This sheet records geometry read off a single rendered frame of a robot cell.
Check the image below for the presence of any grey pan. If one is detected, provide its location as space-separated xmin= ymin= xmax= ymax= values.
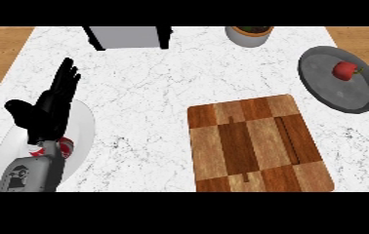
xmin=296 ymin=45 xmax=369 ymax=115

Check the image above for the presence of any red bell pepper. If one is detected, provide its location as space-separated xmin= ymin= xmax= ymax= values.
xmin=332 ymin=60 xmax=366 ymax=82

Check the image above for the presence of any red and white can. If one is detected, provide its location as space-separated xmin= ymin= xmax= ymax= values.
xmin=29 ymin=137 xmax=76 ymax=160

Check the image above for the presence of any white plant pot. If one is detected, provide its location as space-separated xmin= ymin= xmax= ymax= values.
xmin=223 ymin=26 xmax=276 ymax=49

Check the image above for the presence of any wooden cutting board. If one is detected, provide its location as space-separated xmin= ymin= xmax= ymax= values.
xmin=186 ymin=94 xmax=336 ymax=193

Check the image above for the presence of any grey and black appliance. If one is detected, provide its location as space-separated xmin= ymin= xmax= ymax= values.
xmin=81 ymin=26 xmax=174 ymax=52

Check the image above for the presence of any white plate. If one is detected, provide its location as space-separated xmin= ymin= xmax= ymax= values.
xmin=0 ymin=98 xmax=96 ymax=191

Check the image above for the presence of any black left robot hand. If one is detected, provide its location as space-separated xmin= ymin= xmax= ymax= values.
xmin=3 ymin=57 xmax=82 ymax=145

